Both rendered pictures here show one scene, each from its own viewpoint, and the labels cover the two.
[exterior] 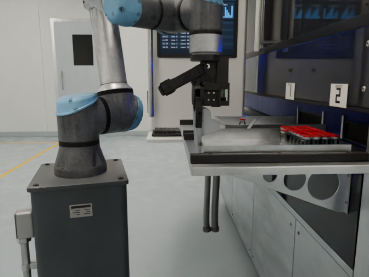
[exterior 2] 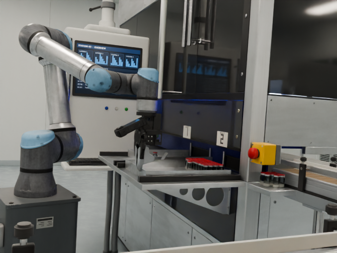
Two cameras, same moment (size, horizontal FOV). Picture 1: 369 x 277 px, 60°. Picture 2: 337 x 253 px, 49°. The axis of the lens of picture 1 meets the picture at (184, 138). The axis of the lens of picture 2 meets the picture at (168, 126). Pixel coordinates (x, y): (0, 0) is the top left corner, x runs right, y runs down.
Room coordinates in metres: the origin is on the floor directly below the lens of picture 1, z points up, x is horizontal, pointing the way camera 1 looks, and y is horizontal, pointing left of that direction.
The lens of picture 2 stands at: (-0.51, 0.32, 1.14)
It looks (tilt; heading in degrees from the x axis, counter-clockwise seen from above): 3 degrees down; 340
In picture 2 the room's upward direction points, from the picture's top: 3 degrees clockwise
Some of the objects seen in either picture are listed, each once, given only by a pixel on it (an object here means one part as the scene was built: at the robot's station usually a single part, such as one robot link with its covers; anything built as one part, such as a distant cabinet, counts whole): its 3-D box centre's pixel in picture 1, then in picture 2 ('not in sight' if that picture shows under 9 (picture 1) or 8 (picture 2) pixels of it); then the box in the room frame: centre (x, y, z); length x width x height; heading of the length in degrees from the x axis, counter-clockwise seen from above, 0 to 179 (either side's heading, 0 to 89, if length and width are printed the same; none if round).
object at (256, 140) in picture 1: (261, 142); (176, 168); (0.84, -0.21, 0.90); 0.34 x 0.26 x 0.04; 93
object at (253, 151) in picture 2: not in sight; (254, 153); (0.60, -0.40, 0.99); 0.04 x 0.04 x 0.04; 3
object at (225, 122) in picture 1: (264, 124); (168, 156); (1.19, -0.30, 0.90); 0.34 x 0.26 x 0.04; 93
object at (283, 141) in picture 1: (284, 138); (189, 166); (0.86, -0.27, 0.90); 0.02 x 0.02 x 0.05
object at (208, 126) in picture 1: (207, 127); (146, 159); (0.75, -0.05, 0.95); 0.06 x 0.03 x 0.09; 93
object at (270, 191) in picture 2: not in sight; (274, 188); (0.59, -0.49, 0.87); 0.14 x 0.13 x 0.02; 93
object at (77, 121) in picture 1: (80, 115); (38, 148); (0.94, 0.31, 0.96); 0.13 x 0.12 x 0.14; 135
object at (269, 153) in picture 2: not in sight; (265, 153); (0.60, -0.45, 0.99); 0.08 x 0.07 x 0.07; 93
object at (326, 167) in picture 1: (258, 140); (168, 168); (1.01, -0.24, 0.87); 0.70 x 0.48 x 0.02; 3
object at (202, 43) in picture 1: (205, 46); (146, 106); (0.77, -0.05, 1.14); 0.08 x 0.08 x 0.05
